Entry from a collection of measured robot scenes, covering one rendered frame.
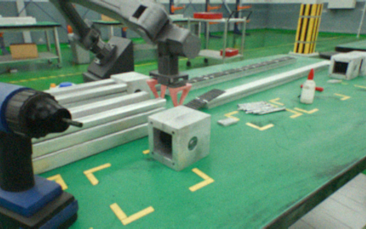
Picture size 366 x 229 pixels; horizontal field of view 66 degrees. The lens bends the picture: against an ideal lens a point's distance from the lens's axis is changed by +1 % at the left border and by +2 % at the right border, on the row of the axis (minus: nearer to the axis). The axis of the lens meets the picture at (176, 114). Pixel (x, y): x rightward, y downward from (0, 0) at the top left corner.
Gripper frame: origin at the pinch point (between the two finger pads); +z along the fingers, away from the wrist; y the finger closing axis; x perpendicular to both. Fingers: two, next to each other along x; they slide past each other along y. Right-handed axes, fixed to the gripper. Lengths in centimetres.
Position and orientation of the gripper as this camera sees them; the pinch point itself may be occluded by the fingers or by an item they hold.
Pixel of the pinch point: (168, 103)
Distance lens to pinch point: 79.3
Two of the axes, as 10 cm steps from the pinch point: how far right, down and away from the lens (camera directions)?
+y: 6.7, 2.7, -6.9
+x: 7.5, -2.4, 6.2
